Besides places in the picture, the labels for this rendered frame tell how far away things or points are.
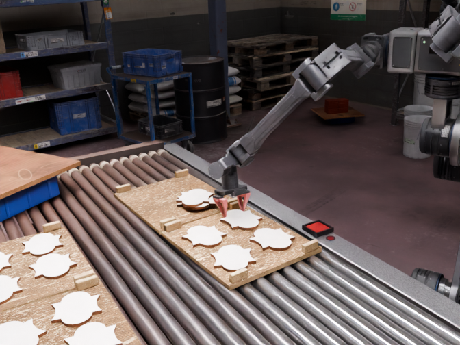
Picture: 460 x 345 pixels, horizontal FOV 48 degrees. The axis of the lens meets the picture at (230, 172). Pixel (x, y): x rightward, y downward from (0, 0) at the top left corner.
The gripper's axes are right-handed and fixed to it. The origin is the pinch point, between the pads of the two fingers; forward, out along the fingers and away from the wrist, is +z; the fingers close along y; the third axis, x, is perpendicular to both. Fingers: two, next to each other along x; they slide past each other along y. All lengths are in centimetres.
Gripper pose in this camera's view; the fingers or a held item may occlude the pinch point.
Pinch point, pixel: (233, 213)
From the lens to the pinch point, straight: 182.5
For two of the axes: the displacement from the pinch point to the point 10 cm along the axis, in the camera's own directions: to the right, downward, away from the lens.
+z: 1.1, 9.8, 1.7
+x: -5.5, -0.8, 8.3
